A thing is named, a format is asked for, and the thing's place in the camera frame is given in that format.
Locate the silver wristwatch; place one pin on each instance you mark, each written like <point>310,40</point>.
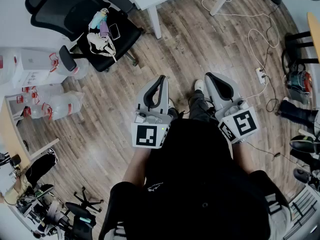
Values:
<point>242,141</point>

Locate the beige cloth bag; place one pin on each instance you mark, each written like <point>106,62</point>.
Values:
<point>98,42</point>

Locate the pastel plush toy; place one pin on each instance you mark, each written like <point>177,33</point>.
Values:
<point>100,21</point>

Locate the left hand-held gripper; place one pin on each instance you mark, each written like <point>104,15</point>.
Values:
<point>146,135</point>

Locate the person's left forearm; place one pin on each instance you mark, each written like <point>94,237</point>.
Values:
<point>136,164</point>

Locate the teal red vacuum cleaner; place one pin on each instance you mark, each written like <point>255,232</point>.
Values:
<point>298,81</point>

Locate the black smartphone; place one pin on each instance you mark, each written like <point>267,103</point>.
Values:
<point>115,31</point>

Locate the black mesh office chair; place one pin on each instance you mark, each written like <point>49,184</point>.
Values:
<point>62,16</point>

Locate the round wooden table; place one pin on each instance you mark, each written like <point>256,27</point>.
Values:
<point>315,34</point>

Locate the white slatted rack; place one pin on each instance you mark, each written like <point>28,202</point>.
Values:
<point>305,209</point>

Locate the person's right forearm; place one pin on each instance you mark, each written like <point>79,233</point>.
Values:
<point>243,159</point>

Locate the white power strip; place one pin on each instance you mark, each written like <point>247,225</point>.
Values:
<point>261,76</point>

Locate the clear water jugs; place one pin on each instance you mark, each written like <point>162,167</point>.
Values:
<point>35,66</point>

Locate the black swivel chair star base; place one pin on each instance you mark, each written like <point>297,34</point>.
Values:
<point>77,209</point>

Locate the wooden desk white legs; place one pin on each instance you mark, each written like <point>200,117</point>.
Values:
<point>10,134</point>

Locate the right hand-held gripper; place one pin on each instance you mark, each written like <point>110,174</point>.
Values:
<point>246,124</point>

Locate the white sneaker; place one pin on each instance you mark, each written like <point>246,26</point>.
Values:
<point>171,104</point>
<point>199,85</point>

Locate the person's black shirt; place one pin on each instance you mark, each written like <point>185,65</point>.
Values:
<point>195,184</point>

